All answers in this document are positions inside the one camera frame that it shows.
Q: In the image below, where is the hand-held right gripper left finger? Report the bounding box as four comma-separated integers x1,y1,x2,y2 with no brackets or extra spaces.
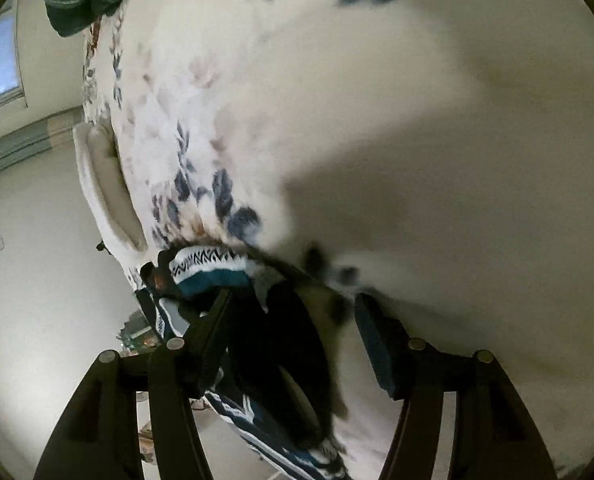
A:
33,287,234,480

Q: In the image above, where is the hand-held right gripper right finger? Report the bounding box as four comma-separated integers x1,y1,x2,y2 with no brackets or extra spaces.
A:
354,293,558,480

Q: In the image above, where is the dark patterned knit garment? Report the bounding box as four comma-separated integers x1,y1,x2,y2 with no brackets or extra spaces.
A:
136,245,350,480

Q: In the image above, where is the white floral bed sheet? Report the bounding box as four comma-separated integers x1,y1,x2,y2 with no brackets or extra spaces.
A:
81,0,594,480

